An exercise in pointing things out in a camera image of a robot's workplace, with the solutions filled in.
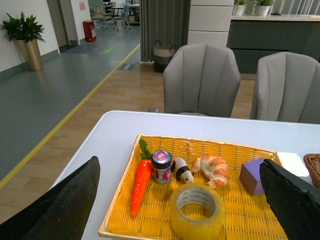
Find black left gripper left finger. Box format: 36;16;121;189
0;156;101;240

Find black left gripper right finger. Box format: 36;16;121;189
259;159;320;240

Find yellow packing tape roll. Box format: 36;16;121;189
169;183;226;240

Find brown wicker basket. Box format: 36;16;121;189
303;153;320;189

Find yellow woven tray basket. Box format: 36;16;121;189
98;134;287;240

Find purple wooden block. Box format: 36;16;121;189
239;157;264;196

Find toy croissant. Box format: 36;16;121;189
191;154;230;190

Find orange toy carrot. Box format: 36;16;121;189
130;138;153;217

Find small jar with pink lid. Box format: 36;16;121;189
151;149;172;184

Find toy panda figurine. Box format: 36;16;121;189
170;157;194;183

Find grey chair right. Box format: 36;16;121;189
250;52;320;124

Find grey chair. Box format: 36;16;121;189
163;43;241;118
250;52;320;124

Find grey chair left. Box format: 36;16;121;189
163;43;241;118

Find dark grey counter cabinet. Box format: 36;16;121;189
226;20;320;74

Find potted plant in gold vase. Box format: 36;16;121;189
1;12;45;72

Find white potted plant right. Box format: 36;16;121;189
253;0;274;17

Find white potted plant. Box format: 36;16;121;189
232;0;247;16
253;0;274;17

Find white potted plant left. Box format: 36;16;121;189
232;0;247;16

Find grey curtain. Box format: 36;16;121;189
139;0;191;62

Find woven laundry basket with handles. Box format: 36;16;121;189
153;39;177;73

